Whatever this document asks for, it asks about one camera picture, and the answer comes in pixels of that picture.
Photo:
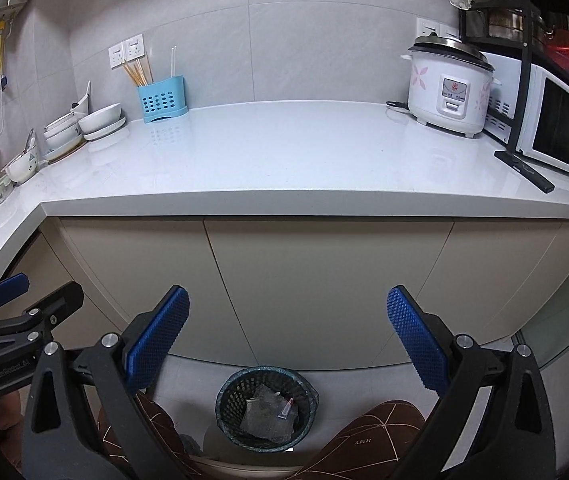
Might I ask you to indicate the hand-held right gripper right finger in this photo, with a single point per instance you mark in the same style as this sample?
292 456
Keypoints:
419 340

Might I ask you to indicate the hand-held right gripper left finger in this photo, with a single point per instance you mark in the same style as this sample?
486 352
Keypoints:
157 340

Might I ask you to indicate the black mesh waste basket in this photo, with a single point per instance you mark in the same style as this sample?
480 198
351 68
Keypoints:
232 402

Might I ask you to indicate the clear plastic sheet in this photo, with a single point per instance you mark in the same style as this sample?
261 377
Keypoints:
264 417

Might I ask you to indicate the white ointment tube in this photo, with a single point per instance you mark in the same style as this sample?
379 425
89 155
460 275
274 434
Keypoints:
285 408

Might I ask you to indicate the person's left leg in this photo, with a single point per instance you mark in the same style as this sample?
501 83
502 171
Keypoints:
129 425

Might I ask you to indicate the person's leg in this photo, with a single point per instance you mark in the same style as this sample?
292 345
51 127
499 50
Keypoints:
129 425
374 435

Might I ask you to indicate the person's right leg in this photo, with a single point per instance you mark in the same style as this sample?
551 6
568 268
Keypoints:
374 435

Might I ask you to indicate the blue-green bin liner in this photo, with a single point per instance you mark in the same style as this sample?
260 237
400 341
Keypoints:
264 370

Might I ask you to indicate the small patterned bowl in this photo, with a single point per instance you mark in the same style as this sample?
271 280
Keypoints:
22 167

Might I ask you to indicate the wooden coaster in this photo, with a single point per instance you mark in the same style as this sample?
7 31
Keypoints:
72 152

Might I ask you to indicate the stack of patterned bowls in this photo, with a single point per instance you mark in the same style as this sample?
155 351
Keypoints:
62 132

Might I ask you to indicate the white plate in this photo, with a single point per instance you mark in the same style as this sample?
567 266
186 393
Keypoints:
112 131

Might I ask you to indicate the large white bowl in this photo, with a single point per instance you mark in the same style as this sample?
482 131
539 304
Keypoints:
99 117

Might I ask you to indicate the black flat bar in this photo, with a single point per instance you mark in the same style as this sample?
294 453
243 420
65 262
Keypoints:
526 172

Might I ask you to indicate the blue chopstick holder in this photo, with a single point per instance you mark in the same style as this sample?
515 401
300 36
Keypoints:
162 100

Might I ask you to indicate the bundle of wooden chopsticks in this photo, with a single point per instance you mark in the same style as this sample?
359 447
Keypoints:
139 72

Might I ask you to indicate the white floral rice cooker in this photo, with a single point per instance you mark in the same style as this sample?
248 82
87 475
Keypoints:
429 90

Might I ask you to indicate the black metal rack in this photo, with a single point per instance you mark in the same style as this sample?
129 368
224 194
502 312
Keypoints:
523 110

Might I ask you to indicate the white microwave oven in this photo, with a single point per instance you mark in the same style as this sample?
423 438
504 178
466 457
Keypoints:
564 120

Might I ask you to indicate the red plastic bucket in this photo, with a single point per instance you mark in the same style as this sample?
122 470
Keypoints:
566 47

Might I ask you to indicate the steel pot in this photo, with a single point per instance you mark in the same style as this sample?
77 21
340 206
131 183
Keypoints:
506 22

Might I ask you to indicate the white wall socket black plug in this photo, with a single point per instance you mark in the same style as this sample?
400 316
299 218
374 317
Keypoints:
427 29

